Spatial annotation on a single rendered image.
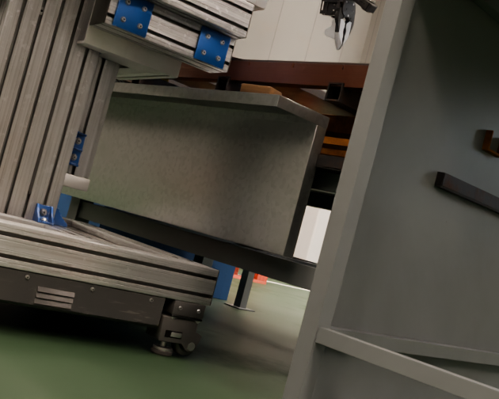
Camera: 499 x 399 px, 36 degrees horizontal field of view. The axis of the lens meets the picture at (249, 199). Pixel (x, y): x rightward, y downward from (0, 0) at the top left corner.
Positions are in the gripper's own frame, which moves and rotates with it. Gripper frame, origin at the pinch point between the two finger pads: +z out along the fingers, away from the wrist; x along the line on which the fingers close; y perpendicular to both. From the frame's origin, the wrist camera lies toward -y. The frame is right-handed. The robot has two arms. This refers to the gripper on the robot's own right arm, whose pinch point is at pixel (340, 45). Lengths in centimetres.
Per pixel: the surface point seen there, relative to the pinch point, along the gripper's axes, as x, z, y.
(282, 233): 38, 53, -16
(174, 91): 42, 21, 25
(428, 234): 36, 45, -55
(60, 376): 113, 75, -25
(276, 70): 22.7, 11.0, 5.5
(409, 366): 78, 62, -75
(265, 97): 47, 19, -11
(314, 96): -8.5, 15.7, 12.1
